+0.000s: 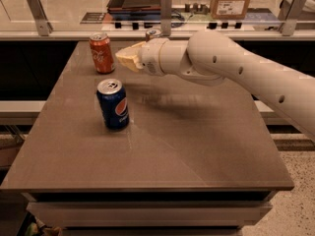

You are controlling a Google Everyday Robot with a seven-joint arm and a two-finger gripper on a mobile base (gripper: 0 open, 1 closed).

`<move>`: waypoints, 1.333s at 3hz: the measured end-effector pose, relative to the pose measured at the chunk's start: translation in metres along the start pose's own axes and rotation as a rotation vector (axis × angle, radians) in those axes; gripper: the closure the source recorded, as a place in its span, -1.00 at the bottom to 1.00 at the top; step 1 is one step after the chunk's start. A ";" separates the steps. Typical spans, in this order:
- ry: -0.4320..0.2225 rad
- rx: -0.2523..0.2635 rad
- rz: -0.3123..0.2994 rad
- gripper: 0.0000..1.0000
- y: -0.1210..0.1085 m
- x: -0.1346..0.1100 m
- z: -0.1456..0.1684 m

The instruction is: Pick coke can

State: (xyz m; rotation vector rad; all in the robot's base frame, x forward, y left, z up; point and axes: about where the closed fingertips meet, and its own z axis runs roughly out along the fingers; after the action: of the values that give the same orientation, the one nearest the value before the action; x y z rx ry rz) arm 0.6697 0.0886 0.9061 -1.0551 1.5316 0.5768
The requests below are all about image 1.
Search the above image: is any cardboard box with label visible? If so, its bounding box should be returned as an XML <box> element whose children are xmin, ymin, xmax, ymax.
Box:
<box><xmin>210</xmin><ymin>0</ymin><xmax>250</xmax><ymax>20</ymax></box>

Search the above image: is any white drawer front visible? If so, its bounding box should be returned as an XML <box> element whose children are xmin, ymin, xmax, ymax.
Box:
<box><xmin>28</xmin><ymin>202</ymin><xmax>272</xmax><ymax>227</ymax></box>

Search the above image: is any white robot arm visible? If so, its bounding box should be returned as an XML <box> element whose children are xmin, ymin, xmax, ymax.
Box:
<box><xmin>115</xmin><ymin>30</ymin><xmax>315</xmax><ymax>140</ymax></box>

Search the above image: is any glass railing panel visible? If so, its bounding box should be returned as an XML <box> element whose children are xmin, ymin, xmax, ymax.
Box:
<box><xmin>0</xmin><ymin>0</ymin><xmax>282</xmax><ymax>31</ymax></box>

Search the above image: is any metal railing post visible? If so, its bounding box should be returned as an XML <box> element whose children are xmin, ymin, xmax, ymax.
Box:
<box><xmin>278</xmin><ymin>0</ymin><xmax>307</xmax><ymax>36</ymax></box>
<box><xmin>27</xmin><ymin>0</ymin><xmax>53</xmax><ymax>36</ymax></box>
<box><xmin>160</xmin><ymin>0</ymin><xmax>172</xmax><ymax>36</ymax></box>

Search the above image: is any right metal railing post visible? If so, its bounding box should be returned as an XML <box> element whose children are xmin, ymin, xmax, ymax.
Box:
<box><xmin>278</xmin><ymin>0</ymin><xmax>307</xmax><ymax>36</ymax></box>

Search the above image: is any left metal railing post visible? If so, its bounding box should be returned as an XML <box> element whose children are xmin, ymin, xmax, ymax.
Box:
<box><xmin>27</xmin><ymin>0</ymin><xmax>53</xmax><ymax>36</ymax></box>

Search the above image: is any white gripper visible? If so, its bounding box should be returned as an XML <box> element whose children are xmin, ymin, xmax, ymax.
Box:
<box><xmin>115</xmin><ymin>38</ymin><xmax>168</xmax><ymax>77</ymax></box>

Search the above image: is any orange coke can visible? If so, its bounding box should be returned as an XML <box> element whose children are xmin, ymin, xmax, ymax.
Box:
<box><xmin>89</xmin><ymin>32</ymin><xmax>114</xmax><ymax>74</ymax></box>

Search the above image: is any blue pepsi can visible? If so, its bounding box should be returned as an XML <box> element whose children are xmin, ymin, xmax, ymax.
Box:
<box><xmin>96</xmin><ymin>79</ymin><xmax>129</xmax><ymax>130</ymax></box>

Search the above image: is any middle metal railing post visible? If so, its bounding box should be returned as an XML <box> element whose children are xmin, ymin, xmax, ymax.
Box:
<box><xmin>160</xmin><ymin>0</ymin><xmax>172</xmax><ymax>36</ymax></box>

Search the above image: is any silver energy drink can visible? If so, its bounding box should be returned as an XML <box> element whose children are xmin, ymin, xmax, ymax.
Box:
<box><xmin>146</xmin><ymin>29</ymin><xmax>162</xmax><ymax>41</ymax></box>

